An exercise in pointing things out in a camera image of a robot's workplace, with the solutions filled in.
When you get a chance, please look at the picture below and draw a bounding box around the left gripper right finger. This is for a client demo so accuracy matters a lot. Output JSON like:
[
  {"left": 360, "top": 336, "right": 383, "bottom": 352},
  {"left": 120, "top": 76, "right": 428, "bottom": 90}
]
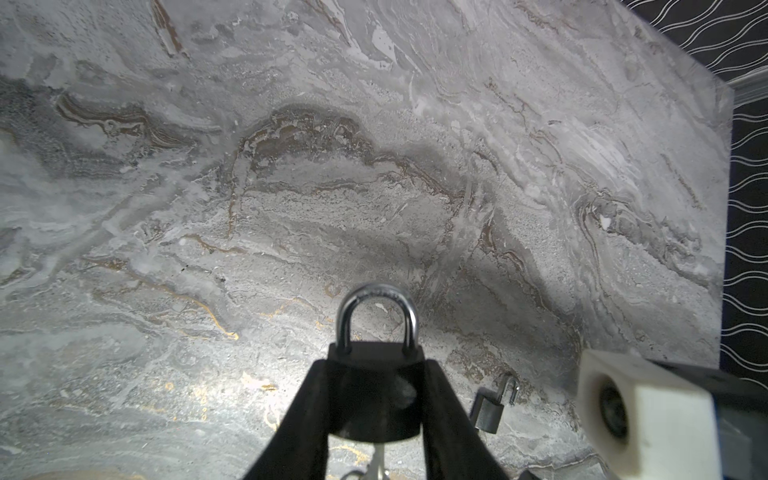
[{"left": 422, "top": 360, "right": 508, "bottom": 479}]

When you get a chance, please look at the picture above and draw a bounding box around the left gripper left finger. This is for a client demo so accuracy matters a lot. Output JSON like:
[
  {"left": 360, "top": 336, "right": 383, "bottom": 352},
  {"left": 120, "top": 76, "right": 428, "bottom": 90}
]
[{"left": 245, "top": 360, "right": 330, "bottom": 479}]

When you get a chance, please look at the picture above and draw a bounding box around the black padlock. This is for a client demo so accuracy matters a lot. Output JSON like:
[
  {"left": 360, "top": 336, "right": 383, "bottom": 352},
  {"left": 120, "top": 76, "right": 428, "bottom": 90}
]
[
  {"left": 469, "top": 372, "right": 520, "bottom": 434},
  {"left": 327, "top": 283, "right": 425, "bottom": 444}
]

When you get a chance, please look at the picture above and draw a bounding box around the silver key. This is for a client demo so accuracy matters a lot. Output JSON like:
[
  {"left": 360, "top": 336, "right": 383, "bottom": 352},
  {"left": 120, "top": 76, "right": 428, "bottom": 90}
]
[{"left": 341, "top": 443, "right": 390, "bottom": 480}]

